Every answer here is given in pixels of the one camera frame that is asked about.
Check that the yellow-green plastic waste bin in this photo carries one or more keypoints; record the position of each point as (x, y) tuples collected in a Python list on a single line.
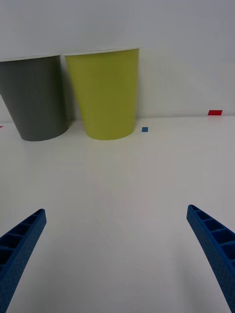
[(107, 97)]

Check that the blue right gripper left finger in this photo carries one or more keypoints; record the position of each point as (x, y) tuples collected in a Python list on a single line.
[(19, 254)]

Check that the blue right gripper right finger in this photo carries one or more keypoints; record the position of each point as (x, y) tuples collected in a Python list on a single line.
[(220, 254)]

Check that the grey plastic waste bin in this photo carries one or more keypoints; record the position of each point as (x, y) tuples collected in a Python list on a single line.
[(36, 102)]

